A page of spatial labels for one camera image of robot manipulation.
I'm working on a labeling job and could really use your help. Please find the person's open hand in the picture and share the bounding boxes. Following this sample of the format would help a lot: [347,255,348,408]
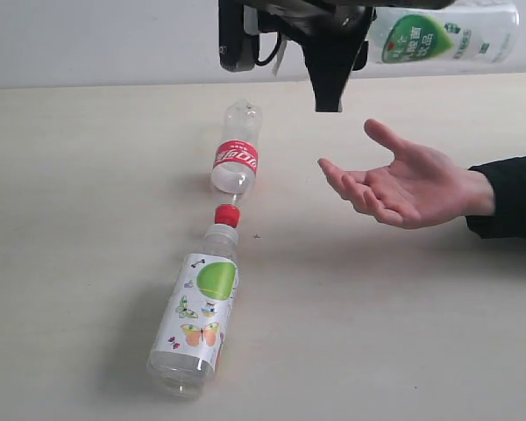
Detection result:
[318,119,495,230]

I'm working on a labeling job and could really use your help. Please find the clear cola bottle red label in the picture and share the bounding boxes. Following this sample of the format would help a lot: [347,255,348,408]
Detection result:
[210,99,262,227]

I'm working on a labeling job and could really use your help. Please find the clear bottle butterfly label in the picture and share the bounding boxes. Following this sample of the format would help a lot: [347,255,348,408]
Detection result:
[146,224,239,398]

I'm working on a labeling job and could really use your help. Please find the white yogurt drink bottle green label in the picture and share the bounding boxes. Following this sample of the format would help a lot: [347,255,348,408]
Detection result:
[367,1,520,65]

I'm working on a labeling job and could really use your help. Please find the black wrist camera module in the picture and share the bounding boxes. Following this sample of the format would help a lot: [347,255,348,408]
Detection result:
[218,0,263,73]

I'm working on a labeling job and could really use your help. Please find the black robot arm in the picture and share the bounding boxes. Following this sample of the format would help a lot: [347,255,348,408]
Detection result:
[242,1,452,112]

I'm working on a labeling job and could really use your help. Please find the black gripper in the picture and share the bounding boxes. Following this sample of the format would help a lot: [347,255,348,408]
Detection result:
[256,1,377,112]

